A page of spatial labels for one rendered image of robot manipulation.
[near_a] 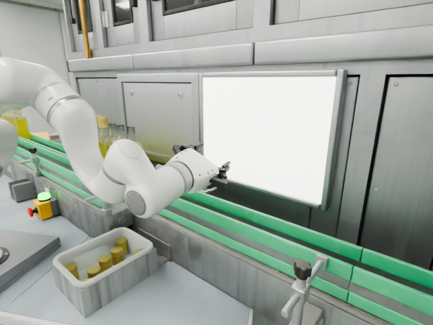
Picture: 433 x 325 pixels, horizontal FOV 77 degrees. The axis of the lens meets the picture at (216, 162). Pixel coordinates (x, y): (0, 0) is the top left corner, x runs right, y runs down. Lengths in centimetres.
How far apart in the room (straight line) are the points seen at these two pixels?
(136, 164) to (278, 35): 48
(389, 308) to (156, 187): 47
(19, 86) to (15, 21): 651
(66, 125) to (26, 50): 651
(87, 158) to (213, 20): 56
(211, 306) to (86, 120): 53
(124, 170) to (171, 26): 66
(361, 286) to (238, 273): 28
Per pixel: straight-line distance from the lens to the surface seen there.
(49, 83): 65
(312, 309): 64
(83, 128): 62
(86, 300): 78
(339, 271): 61
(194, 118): 91
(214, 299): 79
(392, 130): 70
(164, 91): 102
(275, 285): 68
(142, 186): 50
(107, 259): 87
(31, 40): 715
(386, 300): 62
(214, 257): 76
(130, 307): 80
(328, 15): 75
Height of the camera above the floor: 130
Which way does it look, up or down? 17 degrees down
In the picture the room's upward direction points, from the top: straight up
